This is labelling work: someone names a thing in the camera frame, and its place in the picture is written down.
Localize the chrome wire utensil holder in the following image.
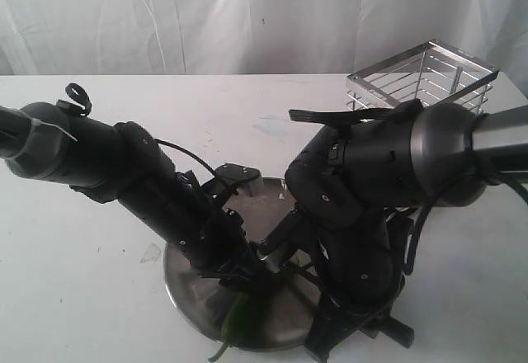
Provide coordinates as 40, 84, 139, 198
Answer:
346, 40, 500, 115

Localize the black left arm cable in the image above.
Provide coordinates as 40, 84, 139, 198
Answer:
57, 82, 92, 117

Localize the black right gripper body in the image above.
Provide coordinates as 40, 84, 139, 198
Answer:
304, 230, 414, 362

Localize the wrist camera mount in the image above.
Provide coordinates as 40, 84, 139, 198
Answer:
216, 163, 264, 197
258, 210, 314, 273

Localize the white backdrop curtain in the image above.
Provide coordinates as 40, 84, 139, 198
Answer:
1, 0, 527, 74

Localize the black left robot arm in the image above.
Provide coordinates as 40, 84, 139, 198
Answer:
1, 102, 271, 294

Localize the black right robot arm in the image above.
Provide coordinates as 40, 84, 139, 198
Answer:
285, 100, 527, 362

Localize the green chili pepper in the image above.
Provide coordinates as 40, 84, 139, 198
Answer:
205, 255, 306, 363

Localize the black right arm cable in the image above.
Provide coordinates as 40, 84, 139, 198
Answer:
289, 106, 422, 126

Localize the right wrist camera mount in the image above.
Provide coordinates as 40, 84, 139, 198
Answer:
258, 210, 314, 273

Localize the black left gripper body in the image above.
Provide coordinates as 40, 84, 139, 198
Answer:
181, 209, 264, 293

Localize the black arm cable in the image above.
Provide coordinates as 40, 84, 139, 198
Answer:
57, 82, 92, 117
289, 106, 422, 126

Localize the black handled kitchen knife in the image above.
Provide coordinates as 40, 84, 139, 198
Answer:
284, 262, 320, 313

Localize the round steel plate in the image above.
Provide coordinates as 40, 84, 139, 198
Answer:
163, 177, 314, 351

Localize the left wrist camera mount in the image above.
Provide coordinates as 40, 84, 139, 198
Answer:
216, 163, 264, 197

